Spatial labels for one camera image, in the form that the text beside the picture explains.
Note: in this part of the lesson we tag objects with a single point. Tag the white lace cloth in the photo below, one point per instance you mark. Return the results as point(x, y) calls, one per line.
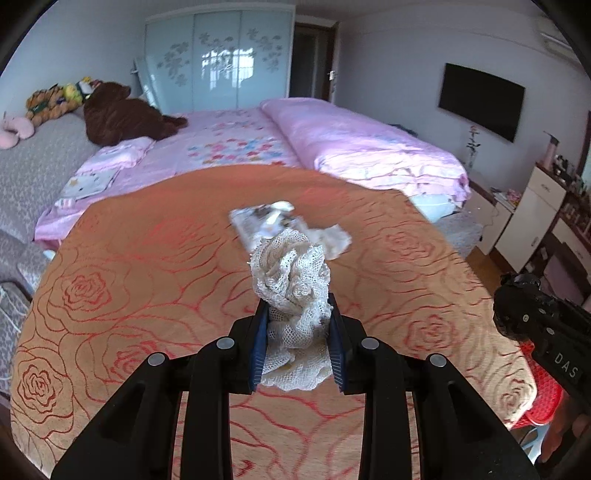
point(291, 277)

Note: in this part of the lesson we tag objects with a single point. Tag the row of cosmetic bottles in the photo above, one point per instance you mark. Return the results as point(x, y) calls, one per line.
point(575, 194)

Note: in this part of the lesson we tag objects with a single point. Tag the rose flower in vase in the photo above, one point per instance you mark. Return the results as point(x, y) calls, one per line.
point(472, 145)

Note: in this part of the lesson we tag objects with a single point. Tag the white cabinet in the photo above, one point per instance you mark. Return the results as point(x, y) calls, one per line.
point(531, 217)

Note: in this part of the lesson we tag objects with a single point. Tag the pink plush toy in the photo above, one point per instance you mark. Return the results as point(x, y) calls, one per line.
point(14, 131)

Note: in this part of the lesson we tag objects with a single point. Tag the dressing table mirror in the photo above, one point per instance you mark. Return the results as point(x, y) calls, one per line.
point(586, 143)

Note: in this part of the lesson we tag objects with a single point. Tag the person's right forearm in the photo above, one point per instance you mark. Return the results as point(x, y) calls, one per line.
point(561, 429)

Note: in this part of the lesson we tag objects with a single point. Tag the wall-mounted television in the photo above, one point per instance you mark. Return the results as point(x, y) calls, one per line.
point(482, 101)

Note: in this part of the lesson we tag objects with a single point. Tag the pink thermos bottle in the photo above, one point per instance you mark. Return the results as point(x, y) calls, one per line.
point(550, 152)

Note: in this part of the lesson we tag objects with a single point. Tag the white nightstand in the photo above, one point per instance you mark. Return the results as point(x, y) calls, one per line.
point(491, 217)

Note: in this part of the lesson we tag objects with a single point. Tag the white air conditioner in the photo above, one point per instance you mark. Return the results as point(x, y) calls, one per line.
point(558, 46)

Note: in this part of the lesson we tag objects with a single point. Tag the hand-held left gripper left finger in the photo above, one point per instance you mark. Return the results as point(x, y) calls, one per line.
point(258, 337)

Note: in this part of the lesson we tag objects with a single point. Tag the red plastic basket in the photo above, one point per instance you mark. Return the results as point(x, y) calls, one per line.
point(545, 392)

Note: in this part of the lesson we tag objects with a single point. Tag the crumpled white tissue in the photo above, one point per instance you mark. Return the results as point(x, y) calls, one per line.
point(334, 240)

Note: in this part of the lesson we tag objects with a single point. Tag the pink quilt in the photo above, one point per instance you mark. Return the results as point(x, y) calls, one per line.
point(360, 143)

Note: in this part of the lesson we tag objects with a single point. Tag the grey bed cover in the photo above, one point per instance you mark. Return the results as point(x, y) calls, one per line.
point(32, 184)

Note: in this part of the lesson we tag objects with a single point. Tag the pink pillow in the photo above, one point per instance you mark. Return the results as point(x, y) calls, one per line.
point(115, 154)

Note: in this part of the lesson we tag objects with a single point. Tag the pink floral bed sheet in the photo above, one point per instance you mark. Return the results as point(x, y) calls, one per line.
point(217, 143)

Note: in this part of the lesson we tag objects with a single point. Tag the folded white printed cloth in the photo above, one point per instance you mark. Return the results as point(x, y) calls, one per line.
point(90, 184)

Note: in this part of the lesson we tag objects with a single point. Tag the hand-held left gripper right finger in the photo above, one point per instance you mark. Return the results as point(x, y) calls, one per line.
point(335, 350)

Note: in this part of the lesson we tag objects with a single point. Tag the dark wooden dressing table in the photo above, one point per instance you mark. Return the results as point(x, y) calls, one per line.
point(568, 249)

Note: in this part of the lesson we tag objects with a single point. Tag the glass-door wardrobe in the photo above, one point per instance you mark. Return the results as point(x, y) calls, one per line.
point(217, 60)

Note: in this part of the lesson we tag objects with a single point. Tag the orange rose-patterned blanket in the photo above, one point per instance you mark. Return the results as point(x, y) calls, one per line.
point(138, 277)

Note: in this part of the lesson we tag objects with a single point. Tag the dark door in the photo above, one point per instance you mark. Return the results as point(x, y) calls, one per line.
point(311, 62)

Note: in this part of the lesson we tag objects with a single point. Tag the brown teddy bear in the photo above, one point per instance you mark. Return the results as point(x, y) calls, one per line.
point(120, 115)

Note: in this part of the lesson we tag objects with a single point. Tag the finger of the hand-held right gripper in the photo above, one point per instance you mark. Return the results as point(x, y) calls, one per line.
point(515, 307)

